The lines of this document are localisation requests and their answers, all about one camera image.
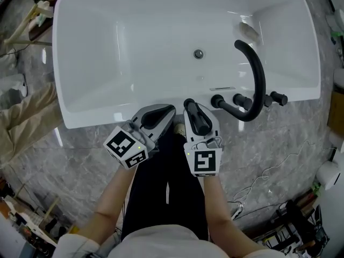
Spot white bathtub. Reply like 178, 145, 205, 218
52, 0, 322, 130

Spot black floor cable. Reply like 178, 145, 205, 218
0, 44, 30, 59

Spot white power strip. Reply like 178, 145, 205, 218
231, 202, 244, 220

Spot person's black trousers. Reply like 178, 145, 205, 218
120, 122, 210, 241

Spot black handheld shower head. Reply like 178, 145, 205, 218
187, 101, 211, 135

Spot wooden shelf rack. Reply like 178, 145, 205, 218
0, 181, 81, 254

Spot grey arm strap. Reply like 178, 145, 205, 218
99, 232, 121, 255

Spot person's left forearm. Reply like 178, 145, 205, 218
77, 165, 138, 241

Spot black power cable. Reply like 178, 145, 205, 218
236, 202, 287, 218

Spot pale plastic jug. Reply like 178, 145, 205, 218
33, 0, 53, 28

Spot cluttered black equipment desk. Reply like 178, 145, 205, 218
248, 197, 333, 258

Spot black curved faucet spout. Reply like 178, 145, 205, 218
211, 39, 267, 123

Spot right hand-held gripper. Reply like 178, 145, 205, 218
183, 103, 223, 177

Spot person's right forearm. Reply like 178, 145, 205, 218
202, 175, 269, 249

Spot white power cable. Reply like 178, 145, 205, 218
232, 140, 336, 206

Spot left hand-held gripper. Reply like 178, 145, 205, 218
103, 104, 177, 169

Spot person's white shoe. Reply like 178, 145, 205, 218
173, 122, 187, 137

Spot person's white shirt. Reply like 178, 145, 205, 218
56, 224, 285, 258

